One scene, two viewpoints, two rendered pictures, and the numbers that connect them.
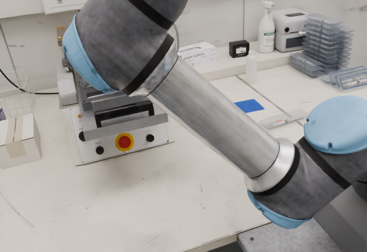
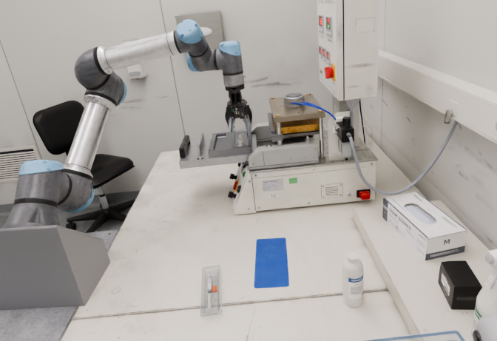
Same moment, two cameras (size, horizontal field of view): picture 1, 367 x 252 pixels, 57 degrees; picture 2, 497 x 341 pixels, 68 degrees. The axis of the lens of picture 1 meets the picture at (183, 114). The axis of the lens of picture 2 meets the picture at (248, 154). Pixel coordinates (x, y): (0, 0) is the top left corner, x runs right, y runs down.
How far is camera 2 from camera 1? 1.81 m
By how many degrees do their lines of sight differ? 94
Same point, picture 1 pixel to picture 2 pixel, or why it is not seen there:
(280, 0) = not seen: outside the picture
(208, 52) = (415, 234)
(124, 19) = not seen: hidden behind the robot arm
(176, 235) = (140, 209)
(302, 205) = not seen: hidden behind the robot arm
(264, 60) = (416, 324)
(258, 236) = (108, 237)
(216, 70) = (377, 252)
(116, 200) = (188, 191)
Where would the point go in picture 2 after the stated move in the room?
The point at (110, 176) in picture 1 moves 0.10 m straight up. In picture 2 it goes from (213, 188) to (209, 168)
